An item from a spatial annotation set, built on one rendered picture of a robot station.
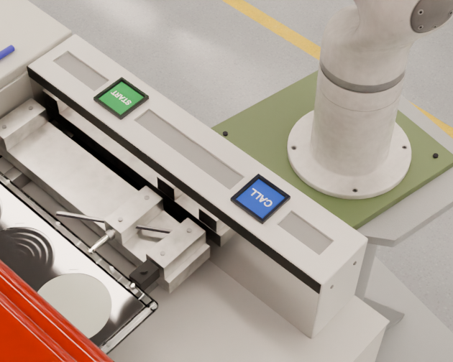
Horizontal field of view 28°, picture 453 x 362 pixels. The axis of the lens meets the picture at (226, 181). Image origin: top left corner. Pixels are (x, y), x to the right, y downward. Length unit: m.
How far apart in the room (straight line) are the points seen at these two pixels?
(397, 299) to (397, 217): 0.89
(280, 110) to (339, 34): 0.30
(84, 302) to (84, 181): 0.21
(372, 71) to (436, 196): 0.27
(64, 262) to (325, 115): 0.42
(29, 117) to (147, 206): 0.24
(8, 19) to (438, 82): 1.58
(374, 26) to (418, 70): 1.66
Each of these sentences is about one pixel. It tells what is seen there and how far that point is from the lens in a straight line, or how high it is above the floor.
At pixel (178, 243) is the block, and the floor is 0.91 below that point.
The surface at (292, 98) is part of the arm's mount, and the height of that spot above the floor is 0.82.
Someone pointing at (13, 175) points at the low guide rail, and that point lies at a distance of 1.37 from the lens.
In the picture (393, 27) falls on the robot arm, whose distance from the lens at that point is 1.08.
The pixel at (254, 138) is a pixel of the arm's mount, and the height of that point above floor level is 0.83.
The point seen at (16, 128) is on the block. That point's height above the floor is 0.91.
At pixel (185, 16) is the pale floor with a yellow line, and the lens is 2.84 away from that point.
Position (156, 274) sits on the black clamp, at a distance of 1.18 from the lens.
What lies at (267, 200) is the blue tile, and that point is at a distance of 1.17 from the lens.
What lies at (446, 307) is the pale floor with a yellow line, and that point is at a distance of 2.26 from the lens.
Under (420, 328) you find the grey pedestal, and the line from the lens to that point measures 2.20.
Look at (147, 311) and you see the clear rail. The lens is 1.15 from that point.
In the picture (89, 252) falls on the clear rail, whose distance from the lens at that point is 1.20.
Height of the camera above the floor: 1.90
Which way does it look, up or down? 52 degrees down
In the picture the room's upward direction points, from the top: 1 degrees clockwise
